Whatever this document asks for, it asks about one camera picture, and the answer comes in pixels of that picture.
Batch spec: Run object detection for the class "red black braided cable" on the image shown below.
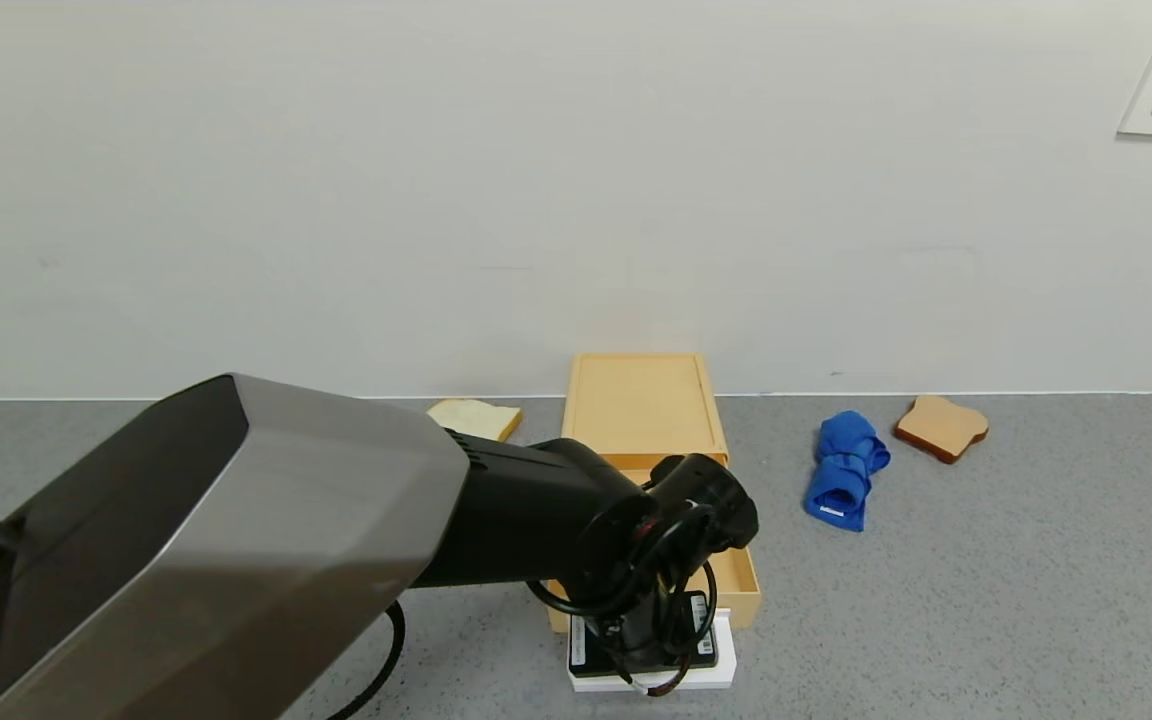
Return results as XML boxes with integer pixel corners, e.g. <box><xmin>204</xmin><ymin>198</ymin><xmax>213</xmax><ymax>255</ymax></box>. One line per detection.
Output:
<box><xmin>621</xmin><ymin>665</ymin><xmax>692</xmax><ymax>699</ymax></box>

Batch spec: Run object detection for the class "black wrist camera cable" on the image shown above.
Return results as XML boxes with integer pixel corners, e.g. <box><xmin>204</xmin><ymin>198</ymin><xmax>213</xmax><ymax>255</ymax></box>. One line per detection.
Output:
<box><xmin>526</xmin><ymin>500</ymin><xmax>719</xmax><ymax>691</ymax></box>

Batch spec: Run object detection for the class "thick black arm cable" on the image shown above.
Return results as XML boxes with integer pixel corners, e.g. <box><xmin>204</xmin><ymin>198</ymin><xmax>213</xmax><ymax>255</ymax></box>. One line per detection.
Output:
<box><xmin>0</xmin><ymin>500</ymin><xmax>408</xmax><ymax>720</ymax></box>

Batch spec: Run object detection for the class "pale bread slice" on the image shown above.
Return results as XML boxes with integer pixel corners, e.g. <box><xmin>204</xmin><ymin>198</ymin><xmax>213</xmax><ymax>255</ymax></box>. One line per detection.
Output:
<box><xmin>426</xmin><ymin>398</ymin><xmax>524</xmax><ymax>443</ymax></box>

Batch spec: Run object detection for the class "brown bread slice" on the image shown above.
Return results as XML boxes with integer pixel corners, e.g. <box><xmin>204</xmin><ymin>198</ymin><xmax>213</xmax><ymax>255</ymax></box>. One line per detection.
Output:
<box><xmin>894</xmin><ymin>394</ymin><xmax>990</xmax><ymax>465</ymax></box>

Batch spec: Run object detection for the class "yellow drawer with white handle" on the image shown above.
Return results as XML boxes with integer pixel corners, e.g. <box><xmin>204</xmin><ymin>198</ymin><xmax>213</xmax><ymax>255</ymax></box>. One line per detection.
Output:
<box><xmin>546</xmin><ymin>455</ymin><xmax>764</xmax><ymax>693</ymax></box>

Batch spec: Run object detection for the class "blue rolled cloth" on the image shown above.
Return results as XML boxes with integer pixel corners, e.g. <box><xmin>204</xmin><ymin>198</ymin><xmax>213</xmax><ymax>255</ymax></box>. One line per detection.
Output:
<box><xmin>803</xmin><ymin>410</ymin><xmax>891</xmax><ymax>533</ymax></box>

